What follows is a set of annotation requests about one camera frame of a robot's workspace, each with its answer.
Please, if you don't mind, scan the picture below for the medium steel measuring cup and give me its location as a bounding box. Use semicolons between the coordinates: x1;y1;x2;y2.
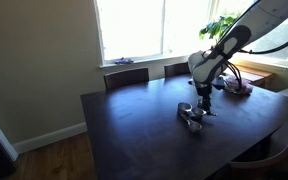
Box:
192;108;206;121

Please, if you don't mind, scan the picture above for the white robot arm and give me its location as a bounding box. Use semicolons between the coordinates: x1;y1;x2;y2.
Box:
188;0;288;115

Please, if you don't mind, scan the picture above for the wooden side bench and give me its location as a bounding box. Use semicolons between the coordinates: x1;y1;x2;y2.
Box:
237;65;275;89

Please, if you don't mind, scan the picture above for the purple object on windowsill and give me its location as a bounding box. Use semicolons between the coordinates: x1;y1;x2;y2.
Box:
114;57;134;64

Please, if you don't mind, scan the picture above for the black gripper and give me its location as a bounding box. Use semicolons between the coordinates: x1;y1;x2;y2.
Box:
195;83;212;115

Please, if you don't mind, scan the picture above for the dark wooden chair right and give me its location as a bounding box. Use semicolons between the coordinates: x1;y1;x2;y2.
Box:
164;62;189;78

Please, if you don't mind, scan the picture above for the green potted plant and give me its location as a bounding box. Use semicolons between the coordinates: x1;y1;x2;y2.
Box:
199;16;238;42

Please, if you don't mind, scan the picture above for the large steel measuring cup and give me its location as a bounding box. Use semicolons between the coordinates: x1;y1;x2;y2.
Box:
177;102;195;117

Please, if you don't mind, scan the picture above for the pink plastic food bag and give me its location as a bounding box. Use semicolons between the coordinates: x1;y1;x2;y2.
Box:
224;76;253;95

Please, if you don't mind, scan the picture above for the dark wooden chair left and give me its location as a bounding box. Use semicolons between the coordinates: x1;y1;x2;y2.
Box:
104;67;149;90

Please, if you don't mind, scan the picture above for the small steel measuring cup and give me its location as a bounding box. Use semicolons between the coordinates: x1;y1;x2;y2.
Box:
182;115;202;133

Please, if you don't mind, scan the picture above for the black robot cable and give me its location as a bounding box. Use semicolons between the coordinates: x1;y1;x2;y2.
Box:
238;24;288;55

